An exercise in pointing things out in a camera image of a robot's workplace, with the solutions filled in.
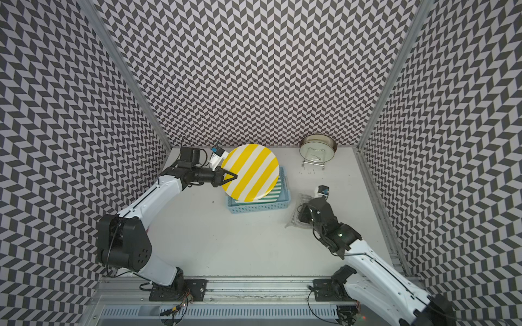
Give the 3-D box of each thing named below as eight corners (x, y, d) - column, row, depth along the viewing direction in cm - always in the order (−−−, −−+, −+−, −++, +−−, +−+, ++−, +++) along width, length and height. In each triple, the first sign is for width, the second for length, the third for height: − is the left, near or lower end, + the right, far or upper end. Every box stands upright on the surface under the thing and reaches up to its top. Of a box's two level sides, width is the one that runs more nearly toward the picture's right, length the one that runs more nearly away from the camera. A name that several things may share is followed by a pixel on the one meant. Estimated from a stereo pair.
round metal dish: (299, 168, 110) (303, 147, 97) (298, 155, 116) (301, 134, 104) (330, 168, 110) (338, 147, 97) (327, 155, 116) (333, 134, 104)
